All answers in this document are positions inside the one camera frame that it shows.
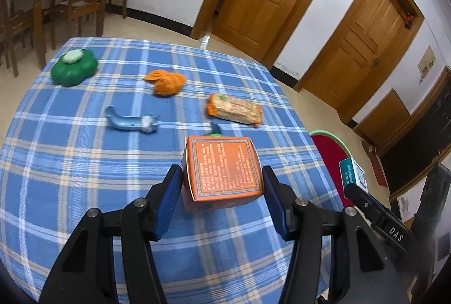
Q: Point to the orange snack packet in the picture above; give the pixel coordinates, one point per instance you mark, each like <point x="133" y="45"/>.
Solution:
<point x="234" y="109"/>

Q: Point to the paper wall notice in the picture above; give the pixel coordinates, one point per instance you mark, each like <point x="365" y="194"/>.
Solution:
<point x="427" y="61"/>

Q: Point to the green clover-shaped plush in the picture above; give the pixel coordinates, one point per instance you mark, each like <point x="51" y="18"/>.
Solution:
<point x="70" y="73"/>

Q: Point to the wooden door frame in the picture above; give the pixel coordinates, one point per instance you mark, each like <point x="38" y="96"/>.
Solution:
<point x="206" y="8"/>

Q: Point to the orange plush toy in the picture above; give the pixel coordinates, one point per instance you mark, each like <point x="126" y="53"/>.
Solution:
<point x="167" y="82"/>

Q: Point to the red bin with green rim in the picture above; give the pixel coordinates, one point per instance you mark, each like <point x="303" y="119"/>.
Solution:
<point x="331" y="156"/>

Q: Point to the orange cardboard box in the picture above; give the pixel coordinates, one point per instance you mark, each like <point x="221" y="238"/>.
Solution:
<point x="222" y="170"/>

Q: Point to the teal white small box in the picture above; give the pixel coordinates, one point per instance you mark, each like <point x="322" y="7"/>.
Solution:
<point x="350" y="172"/>

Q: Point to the blue curved plastic toy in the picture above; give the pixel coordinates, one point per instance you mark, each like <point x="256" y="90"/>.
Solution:
<point x="123" y="121"/>

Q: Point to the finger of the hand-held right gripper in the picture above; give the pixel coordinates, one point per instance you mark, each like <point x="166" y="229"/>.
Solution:
<point x="380" y="216"/>

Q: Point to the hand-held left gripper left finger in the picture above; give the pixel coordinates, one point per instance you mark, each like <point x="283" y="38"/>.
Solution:
<point x="169" y="202"/>

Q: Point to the blue plaid tablecloth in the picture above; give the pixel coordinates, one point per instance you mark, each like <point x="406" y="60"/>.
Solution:
<point x="88" y="166"/>

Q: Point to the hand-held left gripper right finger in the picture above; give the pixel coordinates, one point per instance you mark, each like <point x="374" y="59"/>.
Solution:
<point x="276" y="202"/>

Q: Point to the closed wooden door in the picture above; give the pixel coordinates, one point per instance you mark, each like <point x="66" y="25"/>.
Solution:
<point x="359" y="54"/>

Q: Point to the small green grey object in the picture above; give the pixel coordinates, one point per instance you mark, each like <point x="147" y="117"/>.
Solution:
<point x="215" y="129"/>

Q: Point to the red door ornament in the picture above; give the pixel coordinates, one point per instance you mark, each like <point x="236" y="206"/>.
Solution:
<point x="409" y="19"/>

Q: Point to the wooden cabinet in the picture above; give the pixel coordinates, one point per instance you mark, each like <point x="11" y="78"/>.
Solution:
<point x="384" y="113"/>

